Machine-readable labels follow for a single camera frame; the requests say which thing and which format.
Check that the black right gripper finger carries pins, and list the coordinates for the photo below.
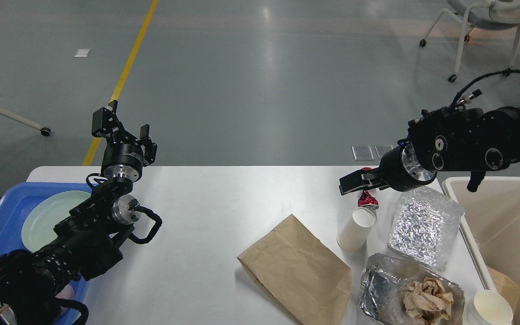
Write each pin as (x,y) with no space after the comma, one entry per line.
(359,180)

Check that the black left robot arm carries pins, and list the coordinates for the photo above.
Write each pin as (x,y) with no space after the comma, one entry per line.
(88,241)

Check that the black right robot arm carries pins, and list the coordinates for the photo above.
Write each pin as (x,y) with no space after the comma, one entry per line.
(450,139)

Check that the grey office chair right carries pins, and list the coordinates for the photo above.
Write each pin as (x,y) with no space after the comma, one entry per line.
(495,15)

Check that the crushed red can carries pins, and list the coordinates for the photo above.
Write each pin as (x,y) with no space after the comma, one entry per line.
(366,200)

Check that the pink mug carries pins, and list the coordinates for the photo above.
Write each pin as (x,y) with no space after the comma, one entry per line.
(67,293)

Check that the beige plastic bin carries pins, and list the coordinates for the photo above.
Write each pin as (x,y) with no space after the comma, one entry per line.
(491,227)

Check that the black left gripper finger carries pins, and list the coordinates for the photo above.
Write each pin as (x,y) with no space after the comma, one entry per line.
(106,125)
(149,147)

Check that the blue plastic tray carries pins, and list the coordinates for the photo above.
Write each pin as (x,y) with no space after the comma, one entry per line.
(19,201)

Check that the light green plate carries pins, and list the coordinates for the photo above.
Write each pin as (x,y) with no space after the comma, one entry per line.
(43,219)

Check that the small beige cup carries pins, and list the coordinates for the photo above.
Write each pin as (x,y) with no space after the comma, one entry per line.
(355,231)

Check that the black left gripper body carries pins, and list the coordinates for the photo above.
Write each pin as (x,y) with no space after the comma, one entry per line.
(123,160)

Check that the silver foil bag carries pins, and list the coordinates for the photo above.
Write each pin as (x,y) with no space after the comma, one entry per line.
(425,225)

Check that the right floor outlet plate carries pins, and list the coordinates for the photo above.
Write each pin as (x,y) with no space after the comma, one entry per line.
(381,150)

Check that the brown paper bag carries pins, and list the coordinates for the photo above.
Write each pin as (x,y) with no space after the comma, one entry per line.
(299,273)

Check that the floor outlet plate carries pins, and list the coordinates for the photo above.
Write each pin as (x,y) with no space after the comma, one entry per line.
(363,153)
(381,150)

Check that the left floor outlet plate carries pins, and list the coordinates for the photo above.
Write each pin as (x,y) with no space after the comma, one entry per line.
(363,153)

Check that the crumpled brown paper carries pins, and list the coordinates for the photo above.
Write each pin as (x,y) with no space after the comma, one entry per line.
(427,302)

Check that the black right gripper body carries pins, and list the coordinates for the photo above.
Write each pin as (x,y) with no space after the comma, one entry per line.
(400,170)

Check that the white paper bowl cup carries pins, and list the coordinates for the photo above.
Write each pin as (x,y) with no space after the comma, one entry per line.
(488,307)

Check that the silver foil tray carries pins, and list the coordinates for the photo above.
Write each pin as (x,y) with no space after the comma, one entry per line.
(383,281)

